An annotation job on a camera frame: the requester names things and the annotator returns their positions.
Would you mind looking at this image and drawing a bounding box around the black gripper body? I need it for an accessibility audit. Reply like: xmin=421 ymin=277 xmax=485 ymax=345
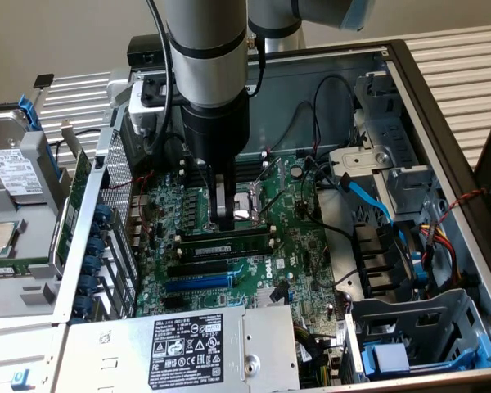
xmin=182 ymin=88 xmax=252 ymax=177

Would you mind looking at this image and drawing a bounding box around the green RAM stick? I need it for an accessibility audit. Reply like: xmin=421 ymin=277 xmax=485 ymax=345
xmin=178 ymin=233 xmax=274 ymax=263
xmin=0 ymin=265 xmax=28 ymax=280

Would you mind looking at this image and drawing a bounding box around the metal CPU socket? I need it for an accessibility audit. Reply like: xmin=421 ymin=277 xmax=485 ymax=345
xmin=202 ymin=179 xmax=269 ymax=233

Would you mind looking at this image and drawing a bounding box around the raised metal socket cover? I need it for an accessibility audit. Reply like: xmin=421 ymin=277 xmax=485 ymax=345
xmin=249 ymin=157 xmax=283 ymax=193

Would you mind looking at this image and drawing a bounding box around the green Dell motherboard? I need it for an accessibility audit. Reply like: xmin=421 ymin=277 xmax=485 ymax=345
xmin=133 ymin=153 xmax=349 ymax=328

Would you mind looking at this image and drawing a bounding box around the long black expansion slot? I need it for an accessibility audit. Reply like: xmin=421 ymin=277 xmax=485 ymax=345
xmin=166 ymin=260 xmax=230 ymax=279

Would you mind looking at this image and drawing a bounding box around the blue expansion slot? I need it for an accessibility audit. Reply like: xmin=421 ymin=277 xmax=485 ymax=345
xmin=165 ymin=273 xmax=234 ymax=293

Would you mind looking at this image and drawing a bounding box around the open grey PC case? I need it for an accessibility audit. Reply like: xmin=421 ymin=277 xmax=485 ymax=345
xmin=51 ymin=38 xmax=491 ymax=393

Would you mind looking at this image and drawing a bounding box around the silver chipset heat sink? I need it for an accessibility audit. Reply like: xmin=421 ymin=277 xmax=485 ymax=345
xmin=255 ymin=286 xmax=292 ymax=309

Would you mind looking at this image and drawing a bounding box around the blue card retention clip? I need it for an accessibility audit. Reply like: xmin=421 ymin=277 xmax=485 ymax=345
xmin=79 ymin=274 xmax=100 ymax=296
xmin=84 ymin=236 xmax=107 ymax=259
xmin=92 ymin=203 xmax=114 ymax=225
xmin=71 ymin=295 xmax=96 ymax=319
xmin=82 ymin=255 xmax=104 ymax=277

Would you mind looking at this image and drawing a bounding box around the green graphics card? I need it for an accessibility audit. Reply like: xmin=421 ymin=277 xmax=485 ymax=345
xmin=48 ymin=118 xmax=93 ymax=276

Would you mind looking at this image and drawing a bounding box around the black fan shroud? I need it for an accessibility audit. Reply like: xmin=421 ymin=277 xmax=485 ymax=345
xmin=351 ymin=220 xmax=419 ymax=300

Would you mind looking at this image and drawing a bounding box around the grey optical drive cage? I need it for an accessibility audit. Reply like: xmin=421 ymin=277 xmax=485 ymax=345
xmin=328 ymin=71 xmax=448 ymax=215

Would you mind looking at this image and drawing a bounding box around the grey parts rack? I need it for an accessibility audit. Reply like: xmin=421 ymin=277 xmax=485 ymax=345
xmin=0 ymin=130 xmax=73 ymax=321

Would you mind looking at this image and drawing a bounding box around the silver power supply unit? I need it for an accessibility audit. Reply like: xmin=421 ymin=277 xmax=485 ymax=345
xmin=52 ymin=305 xmax=302 ymax=393

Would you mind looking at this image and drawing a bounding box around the silver hard disk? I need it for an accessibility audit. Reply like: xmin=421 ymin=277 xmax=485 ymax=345
xmin=0 ymin=109 xmax=46 ymax=206

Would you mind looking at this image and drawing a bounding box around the blue disk tray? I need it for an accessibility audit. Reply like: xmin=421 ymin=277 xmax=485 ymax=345
xmin=361 ymin=334 xmax=491 ymax=380

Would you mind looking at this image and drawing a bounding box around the grey disk bay cage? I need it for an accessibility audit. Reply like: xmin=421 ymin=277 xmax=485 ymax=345
xmin=343 ymin=288 xmax=491 ymax=384

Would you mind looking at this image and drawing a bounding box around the blue case latch button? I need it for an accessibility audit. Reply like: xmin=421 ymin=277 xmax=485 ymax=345
xmin=11 ymin=368 xmax=36 ymax=392

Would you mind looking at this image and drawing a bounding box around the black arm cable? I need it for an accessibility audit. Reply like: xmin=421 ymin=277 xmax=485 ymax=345
xmin=144 ymin=0 xmax=176 ymax=156

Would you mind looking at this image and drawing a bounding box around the thin red black fan wire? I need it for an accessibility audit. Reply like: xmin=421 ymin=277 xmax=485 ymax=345
xmin=107 ymin=170 xmax=157 ymax=247

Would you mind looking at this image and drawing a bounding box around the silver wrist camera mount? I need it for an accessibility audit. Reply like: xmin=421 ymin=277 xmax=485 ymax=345
xmin=128 ymin=75 xmax=186 ymax=137

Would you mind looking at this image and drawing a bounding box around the black looped case wire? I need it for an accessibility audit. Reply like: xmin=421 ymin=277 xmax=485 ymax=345
xmin=269 ymin=75 xmax=356 ymax=153

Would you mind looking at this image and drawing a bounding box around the black motherboard wire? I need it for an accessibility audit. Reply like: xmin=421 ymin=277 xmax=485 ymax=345
xmin=300 ymin=155 xmax=355 ymax=243

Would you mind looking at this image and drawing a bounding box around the black box with cable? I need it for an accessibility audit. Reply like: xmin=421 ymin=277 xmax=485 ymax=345
xmin=126 ymin=34 xmax=171 ymax=67

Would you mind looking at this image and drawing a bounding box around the blue SATA wire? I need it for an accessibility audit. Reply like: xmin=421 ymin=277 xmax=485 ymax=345
xmin=338 ymin=171 xmax=427 ymax=284

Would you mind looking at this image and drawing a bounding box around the silver post with black cap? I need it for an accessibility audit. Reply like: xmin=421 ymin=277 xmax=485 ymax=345
xmin=24 ymin=73 xmax=56 ymax=124

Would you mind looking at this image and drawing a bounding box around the blue disk bracket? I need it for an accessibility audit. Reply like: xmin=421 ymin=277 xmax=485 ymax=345
xmin=18 ymin=94 xmax=65 ymax=182

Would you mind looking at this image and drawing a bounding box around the coloured power wire bundle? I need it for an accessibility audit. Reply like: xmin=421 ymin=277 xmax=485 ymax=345
xmin=417 ymin=222 xmax=464 ymax=288

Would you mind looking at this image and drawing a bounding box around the red black twisted wire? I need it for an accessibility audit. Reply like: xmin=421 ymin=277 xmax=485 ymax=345
xmin=435 ymin=187 xmax=489 ymax=227

